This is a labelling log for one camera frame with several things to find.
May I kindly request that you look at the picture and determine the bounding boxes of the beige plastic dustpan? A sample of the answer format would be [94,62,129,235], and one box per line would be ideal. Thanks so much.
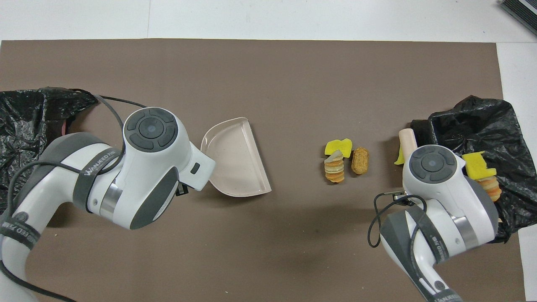
[201,117,272,197]

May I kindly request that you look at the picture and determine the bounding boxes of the grey orange striped foam piece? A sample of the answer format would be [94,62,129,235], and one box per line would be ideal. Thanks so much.
[324,150,345,184]

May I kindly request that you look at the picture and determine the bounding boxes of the yellow notched sponge piece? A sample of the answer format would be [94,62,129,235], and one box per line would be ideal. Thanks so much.
[325,138,353,159]

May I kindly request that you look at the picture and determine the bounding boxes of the brown cork-like foam piece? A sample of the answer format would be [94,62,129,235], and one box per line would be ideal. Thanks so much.
[351,147,370,175]

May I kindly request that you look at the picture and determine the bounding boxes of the beige hand brush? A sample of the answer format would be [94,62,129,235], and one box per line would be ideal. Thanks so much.
[398,128,418,162]

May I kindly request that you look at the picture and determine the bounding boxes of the beige orange ridged foam piece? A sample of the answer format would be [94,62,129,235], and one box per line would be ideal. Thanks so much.
[475,176,502,202]

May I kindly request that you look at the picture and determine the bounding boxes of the black plastic bin bag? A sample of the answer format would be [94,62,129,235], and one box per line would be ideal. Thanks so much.
[0,87,99,210]
[409,95,537,244]

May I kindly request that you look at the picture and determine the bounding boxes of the brown table mat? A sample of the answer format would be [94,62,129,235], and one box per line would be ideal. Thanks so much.
[0,39,526,302]

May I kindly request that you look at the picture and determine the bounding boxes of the dark grey ribbed panel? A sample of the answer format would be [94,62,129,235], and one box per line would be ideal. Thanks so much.
[499,0,537,36]

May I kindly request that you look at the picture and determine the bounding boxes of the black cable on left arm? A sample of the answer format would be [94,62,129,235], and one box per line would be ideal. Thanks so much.
[0,94,147,302]

